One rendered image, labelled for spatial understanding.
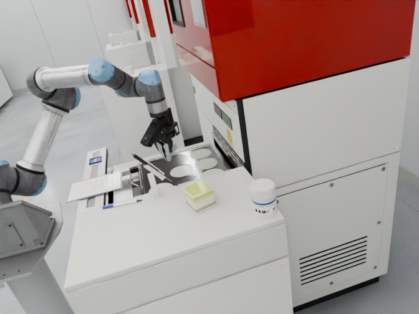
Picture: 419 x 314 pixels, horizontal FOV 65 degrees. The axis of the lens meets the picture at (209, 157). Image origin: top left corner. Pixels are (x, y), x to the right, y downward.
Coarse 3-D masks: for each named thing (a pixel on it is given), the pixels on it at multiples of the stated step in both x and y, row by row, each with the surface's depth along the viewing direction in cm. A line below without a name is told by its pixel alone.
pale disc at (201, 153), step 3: (198, 150) 157; (201, 150) 156; (204, 150) 156; (207, 150) 155; (192, 153) 155; (195, 153) 155; (198, 153) 154; (201, 153) 153; (204, 153) 153; (207, 153) 152; (210, 153) 152; (192, 156) 152; (195, 156) 152; (198, 156) 151; (201, 156) 151; (204, 156) 150
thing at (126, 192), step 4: (128, 184) 143; (132, 184) 146; (124, 188) 141; (128, 188) 140; (132, 188) 142; (116, 192) 139; (120, 192) 139; (124, 192) 138; (128, 192) 138; (132, 192) 137; (116, 196) 136; (120, 196) 136; (124, 196) 135; (128, 196) 135; (132, 196) 134; (116, 200) 134; (120, 200) 133
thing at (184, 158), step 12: (180, 156) 154; (216, 156) 148; (144, 168) 150; (168, 168) 146; (216, 168) 139; (144, 180) 140; (156, 180) 139; (168, 180) 137; (180, 180) 135; (192, 180) 134
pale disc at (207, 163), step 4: (200, 160) 148; (204, 160) 147; (208, 160) 146; (212, 160) 146; (216, 160) 145; (196, 164) 145; (200, 164) 144; (204, 164) 143; (208, 164) 143; (212, 164) 142; (200, 168) 141; (204, 168) 140; (208, 168) 140
